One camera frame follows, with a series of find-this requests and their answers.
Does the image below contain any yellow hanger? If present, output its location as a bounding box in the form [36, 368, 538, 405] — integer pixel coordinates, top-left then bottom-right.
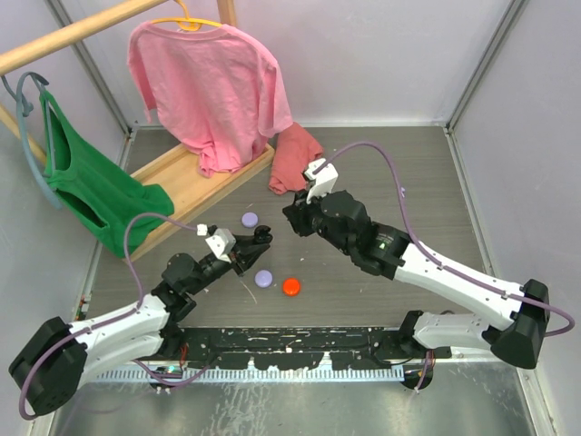
[151, 0, 222, 32]

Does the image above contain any wooden clothes rack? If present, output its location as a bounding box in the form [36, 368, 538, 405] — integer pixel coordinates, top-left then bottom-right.
[1, 0, 237, 164]

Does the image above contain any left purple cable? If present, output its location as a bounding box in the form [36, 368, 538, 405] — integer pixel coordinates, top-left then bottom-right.
[18, 213, 208, 421]

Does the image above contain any black earbud case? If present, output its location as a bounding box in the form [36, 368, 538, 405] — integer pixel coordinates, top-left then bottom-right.
[253, 225, 273, 244]

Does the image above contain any pink t-shirt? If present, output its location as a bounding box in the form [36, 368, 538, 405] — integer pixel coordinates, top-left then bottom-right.
[127, 22, 293, 177]

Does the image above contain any orange earbud case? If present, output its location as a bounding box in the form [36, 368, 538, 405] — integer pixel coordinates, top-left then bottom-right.
[281, 278, 300, 297]

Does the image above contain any lilac earbud case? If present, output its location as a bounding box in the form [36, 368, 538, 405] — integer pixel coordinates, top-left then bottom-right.
[241, 212, 259, 228]
[254, 270, 273, 288]

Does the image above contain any purple cable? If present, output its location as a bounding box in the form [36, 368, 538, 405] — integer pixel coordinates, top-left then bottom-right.
[18, 213, 208, 421]
[324, 141, 576, 338]

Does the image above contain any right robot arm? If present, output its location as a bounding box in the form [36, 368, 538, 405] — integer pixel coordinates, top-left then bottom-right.
[282, 191, 550, 370]

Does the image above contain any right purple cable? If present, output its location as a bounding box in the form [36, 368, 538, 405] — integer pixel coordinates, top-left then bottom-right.
[324, 141, 576, 338]

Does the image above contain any green tank top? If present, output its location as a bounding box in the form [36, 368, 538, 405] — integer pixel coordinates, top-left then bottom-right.
[39, 90, 174, 258]

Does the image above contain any salmon folded shirt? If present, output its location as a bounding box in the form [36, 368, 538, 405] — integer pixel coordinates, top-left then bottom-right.
[269, 123, 323, 195]

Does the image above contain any grey-blue hanger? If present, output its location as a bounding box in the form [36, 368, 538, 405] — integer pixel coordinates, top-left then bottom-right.
[1, 71, 63, 210]

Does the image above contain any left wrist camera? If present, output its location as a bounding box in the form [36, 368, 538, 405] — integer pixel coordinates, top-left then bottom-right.
[205, 228, 236, 263]

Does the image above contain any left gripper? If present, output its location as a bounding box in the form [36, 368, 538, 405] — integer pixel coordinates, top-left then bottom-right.
[187, 234, 267, 295]

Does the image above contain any white cable duct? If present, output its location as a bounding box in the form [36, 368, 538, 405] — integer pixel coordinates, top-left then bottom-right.
[95, 365, 404, 383]

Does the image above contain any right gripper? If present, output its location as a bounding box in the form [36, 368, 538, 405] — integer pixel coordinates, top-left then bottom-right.
[283, 183, 354, 256]

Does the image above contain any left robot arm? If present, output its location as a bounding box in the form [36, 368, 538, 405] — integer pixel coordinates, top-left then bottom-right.
[8, 237, 271, 421]

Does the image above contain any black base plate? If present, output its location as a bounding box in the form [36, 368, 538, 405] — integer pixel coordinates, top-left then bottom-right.
[140, 327, 425, 371]

